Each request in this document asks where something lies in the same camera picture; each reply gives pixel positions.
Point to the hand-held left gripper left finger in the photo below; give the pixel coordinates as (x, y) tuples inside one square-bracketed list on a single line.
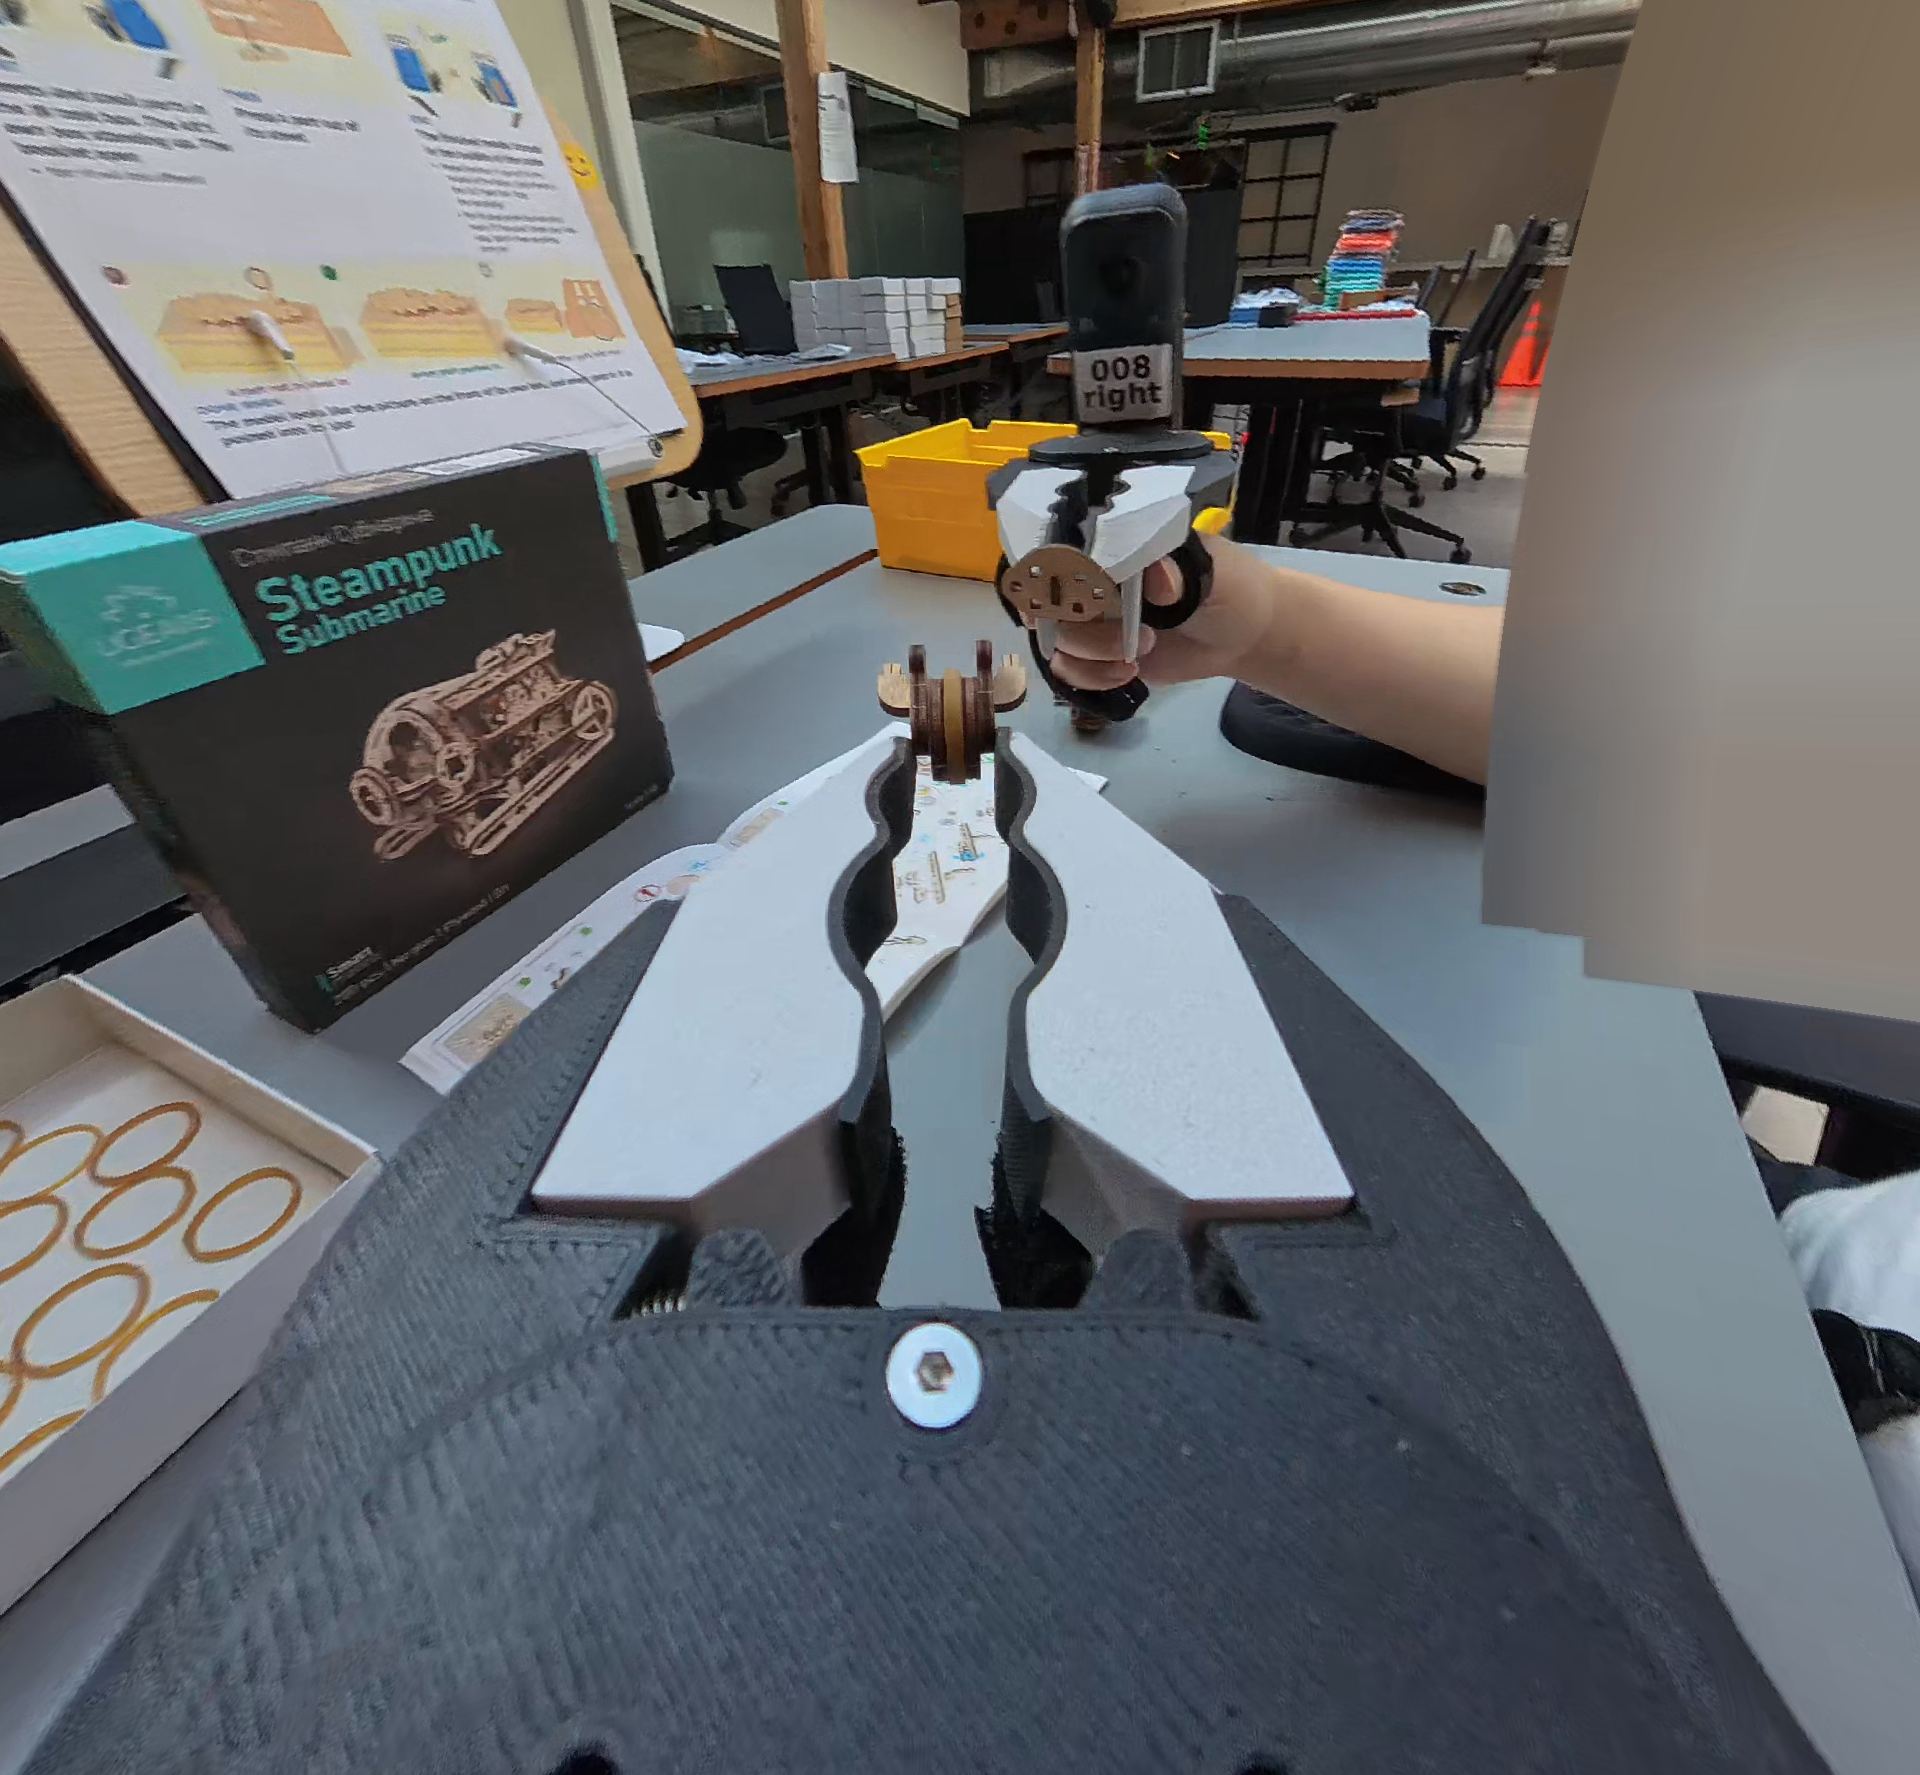
[(707, 1056)]

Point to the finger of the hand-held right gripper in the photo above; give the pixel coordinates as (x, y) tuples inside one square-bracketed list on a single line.
[(1030, 525), (1162, 518)]

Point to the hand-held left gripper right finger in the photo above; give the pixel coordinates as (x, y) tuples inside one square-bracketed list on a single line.
[(1185, 1056)]

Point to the octagonal wooden disc piece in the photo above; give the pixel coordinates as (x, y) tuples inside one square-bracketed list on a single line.
[(1056, 586)]

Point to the wooden wheel assembly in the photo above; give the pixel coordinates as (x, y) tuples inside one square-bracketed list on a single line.
[(948, 715)]

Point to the person's right forearm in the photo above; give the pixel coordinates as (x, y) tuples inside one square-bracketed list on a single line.
[(1393, 666)]

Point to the grey desk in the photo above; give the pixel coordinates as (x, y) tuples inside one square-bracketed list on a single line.
[(1349, 937)]

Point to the person's right hand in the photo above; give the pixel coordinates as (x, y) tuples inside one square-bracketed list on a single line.
[(1234, 616)]

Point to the yellow plastic bin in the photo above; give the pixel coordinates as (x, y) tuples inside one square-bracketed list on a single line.
[(928, 518)]

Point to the grey topped table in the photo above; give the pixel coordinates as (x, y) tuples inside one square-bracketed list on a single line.
[(1319, 341)]

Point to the stack of colourful items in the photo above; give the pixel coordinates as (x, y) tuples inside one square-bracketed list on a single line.
[(1374, 259)]

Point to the stack of white boxes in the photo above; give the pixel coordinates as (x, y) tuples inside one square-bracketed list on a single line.
[(867, 318)]

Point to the illustrated instruction booklet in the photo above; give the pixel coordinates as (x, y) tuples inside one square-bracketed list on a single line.
[(937, 896)]

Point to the brown edged table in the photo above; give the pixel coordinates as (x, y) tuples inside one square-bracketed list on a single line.
[(783, 378)]

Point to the black office chair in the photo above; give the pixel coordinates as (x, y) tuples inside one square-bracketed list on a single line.
[(1830, 1069), (1480, 350), (736, 473), (760, 309)]

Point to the white paper notice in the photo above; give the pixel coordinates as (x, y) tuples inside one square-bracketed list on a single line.
[(841, 126)]

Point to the black model kit box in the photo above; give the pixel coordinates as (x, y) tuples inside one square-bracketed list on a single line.
[(448, 789)]

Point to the orange traffic cone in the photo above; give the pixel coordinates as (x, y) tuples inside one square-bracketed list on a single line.
[(1527, 350)]

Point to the white cardboard tray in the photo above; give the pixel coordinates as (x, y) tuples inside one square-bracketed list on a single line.
[(222, 1133)]

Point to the yellow smiley sticker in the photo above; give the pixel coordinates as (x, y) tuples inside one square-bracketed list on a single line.
[(574, 166)]

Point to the pile of tan rubber bands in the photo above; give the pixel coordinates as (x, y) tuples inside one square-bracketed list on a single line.
[(70, 1204)]

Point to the printed instruction sheet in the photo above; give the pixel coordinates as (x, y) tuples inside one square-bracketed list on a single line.
[(375, 157)]

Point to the wooden document stand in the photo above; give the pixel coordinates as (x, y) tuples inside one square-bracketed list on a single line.
[(70, 378)]

